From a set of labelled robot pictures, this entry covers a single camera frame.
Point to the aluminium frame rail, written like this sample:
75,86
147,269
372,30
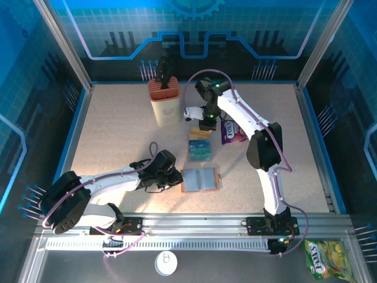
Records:
191,224

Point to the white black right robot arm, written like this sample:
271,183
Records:
244,115

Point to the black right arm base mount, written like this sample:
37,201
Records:
256,225

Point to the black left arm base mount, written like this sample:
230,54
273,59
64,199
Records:
134,225

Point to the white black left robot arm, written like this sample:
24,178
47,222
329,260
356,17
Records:
112,181

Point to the cream knife block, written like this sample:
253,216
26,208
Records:
166,109

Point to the aluminium side rail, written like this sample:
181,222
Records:
312,141
75,141

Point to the yellow credit card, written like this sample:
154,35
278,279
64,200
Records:
203,137

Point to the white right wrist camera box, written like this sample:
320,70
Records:
193,112

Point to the blue credit card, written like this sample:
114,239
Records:
200,144

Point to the orange tray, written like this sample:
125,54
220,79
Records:
200,179

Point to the clear acrylic card tray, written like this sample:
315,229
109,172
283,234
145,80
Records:
211,153

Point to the aluminium frame post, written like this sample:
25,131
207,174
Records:
321,47
67,47

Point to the green yellow Fox's candy bag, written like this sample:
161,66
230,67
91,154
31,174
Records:
327,261

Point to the teal credit card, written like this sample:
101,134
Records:
200,154

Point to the purple Fox's candy bag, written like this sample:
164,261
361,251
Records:
231,132

